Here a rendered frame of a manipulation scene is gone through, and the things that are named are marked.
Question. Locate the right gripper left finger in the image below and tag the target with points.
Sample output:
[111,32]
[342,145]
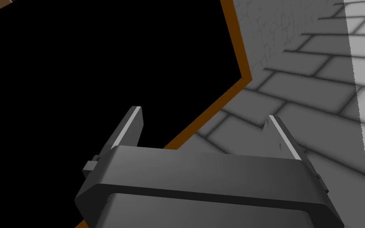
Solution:
[128,128]

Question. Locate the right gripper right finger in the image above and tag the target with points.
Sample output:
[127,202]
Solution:
[279,142]

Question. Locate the black panel with orange edge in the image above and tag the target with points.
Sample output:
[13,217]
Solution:
[74,76]

